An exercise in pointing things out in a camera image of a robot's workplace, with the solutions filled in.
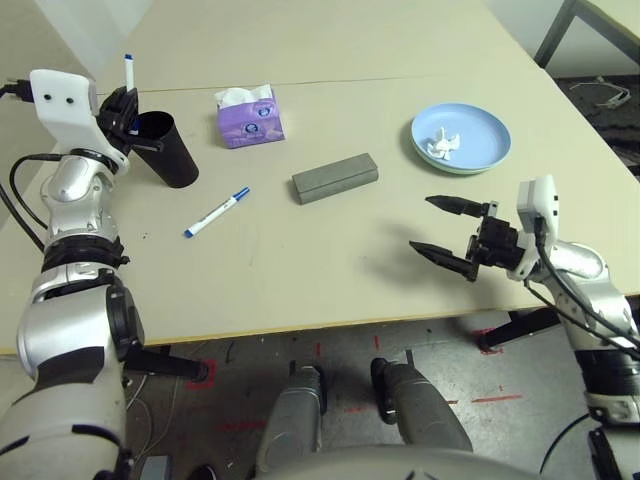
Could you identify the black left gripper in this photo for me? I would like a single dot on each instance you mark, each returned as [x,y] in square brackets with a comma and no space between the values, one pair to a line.
[117,127]

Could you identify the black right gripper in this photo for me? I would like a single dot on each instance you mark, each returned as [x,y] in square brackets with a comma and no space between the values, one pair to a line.
[495,245]

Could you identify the white marker with blue cap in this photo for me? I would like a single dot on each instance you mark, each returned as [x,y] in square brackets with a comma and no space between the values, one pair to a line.
[217,212]
[129,75]

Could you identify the white tissue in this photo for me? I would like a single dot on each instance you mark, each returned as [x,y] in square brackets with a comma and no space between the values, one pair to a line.
[442,145]

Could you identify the blue plate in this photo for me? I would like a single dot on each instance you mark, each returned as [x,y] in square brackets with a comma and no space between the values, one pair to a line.
[475,135]

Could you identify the grey glasses case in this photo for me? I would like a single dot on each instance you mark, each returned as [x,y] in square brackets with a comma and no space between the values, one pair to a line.
[335,177]

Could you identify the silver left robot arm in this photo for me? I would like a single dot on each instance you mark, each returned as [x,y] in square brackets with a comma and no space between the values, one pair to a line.
[70,310]

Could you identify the black plastic cup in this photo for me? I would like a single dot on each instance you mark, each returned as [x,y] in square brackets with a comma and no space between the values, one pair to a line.
[170,160]

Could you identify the green plate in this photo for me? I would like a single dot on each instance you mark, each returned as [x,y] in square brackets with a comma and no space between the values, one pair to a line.
[450,171]

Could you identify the purple tissue pack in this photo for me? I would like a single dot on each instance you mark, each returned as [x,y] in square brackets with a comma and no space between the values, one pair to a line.
[250,125]

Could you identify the black table leg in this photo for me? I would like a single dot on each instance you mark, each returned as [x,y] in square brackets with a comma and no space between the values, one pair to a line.
[520,327]
[165,362]

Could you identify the grey robot right leg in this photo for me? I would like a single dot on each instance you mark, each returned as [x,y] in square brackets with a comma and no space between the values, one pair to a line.
[425,410]

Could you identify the grey robot leg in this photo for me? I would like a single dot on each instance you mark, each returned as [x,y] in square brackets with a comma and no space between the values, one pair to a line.
[295,420]
[425,410]

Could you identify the white plastic scrap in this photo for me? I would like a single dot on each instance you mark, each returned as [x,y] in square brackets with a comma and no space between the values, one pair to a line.
[620,97]
[585,84]

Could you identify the side table with black legs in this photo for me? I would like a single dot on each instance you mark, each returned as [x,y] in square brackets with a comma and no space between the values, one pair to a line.
[552,35]

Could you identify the grey robot torso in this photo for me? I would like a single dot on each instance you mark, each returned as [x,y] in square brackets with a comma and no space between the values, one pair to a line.
[380,465]

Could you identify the grey robot left leg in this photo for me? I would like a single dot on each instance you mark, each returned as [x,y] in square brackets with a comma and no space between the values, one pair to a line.
[295,420]

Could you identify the grey power adapter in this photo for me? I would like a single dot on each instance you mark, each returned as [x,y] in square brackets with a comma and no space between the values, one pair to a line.
[155,467]

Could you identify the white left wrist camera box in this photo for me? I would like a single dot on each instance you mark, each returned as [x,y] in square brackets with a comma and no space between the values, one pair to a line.
[62,110]

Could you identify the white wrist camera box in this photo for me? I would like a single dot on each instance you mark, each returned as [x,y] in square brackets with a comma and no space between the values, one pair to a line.
[62,110]
[537,200]

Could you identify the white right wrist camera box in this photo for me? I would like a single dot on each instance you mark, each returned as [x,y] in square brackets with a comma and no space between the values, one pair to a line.
[537,200]

